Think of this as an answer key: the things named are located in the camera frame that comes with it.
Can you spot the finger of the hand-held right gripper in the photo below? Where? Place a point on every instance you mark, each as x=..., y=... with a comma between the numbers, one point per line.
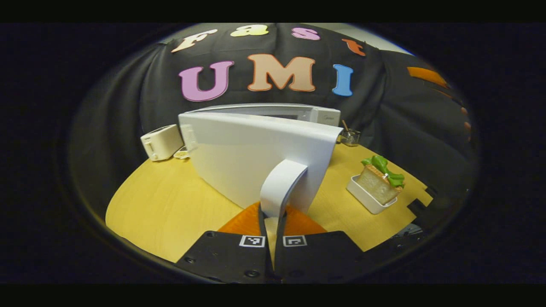
x=426, y=76

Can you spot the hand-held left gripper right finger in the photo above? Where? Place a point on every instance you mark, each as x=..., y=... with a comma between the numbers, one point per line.
x=320, y=260

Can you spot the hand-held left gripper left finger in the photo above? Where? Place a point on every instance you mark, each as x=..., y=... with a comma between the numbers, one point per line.
x=222, y=260

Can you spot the toast sandwich with lettuce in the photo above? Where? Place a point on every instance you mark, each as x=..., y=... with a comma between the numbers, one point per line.
x=377, y=185

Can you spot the white microwave oven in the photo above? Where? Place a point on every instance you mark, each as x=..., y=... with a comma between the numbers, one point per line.
x=256, y=162

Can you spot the white rectangular tray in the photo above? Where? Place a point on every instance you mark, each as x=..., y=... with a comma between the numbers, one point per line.
x=367, y=200

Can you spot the thin wooden stick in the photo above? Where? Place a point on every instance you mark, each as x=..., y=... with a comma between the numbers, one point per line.
x=344, y=125

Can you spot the square glass jar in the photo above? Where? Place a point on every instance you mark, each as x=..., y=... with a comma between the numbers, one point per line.
x=350, y=138

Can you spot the small white seasoning dish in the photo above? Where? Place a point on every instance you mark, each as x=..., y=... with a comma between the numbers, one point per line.
x=182, y=153

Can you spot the white toaster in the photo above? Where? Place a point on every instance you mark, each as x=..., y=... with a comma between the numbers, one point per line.
x=162, y=143

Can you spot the black backdrop cloth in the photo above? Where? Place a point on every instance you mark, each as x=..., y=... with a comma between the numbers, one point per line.
x=128, y=106

